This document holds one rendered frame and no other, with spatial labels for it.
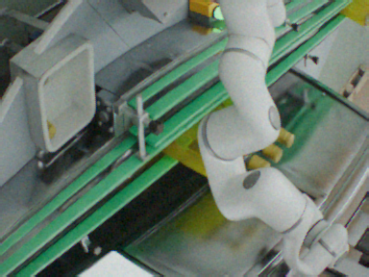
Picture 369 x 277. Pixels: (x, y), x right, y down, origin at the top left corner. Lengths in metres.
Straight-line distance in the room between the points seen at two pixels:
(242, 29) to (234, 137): 0.20
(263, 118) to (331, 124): 0.88
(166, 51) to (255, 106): 0.58
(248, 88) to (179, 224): 0.58
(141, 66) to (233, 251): 0.48
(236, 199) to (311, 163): 0.69
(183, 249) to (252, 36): 0.59
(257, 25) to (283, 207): 0.33
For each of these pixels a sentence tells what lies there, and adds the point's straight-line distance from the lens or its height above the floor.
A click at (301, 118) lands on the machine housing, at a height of 1.05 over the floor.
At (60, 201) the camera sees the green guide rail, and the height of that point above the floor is 0.90.
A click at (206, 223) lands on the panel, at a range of 1.59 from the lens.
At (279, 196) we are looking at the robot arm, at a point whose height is 1.36.
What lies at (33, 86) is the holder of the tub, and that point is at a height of 0.80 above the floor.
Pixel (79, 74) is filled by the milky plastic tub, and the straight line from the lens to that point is 1.45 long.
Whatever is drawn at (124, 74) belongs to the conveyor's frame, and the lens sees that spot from 1.55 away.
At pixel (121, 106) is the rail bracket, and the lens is 1.45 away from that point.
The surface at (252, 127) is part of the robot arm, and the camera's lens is 1.08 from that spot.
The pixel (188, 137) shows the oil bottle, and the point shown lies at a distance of 1.56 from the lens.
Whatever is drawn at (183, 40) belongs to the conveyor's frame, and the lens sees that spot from 1.66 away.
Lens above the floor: 1.74
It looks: 29 degrees down
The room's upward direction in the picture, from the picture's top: 119 degrees clockwise
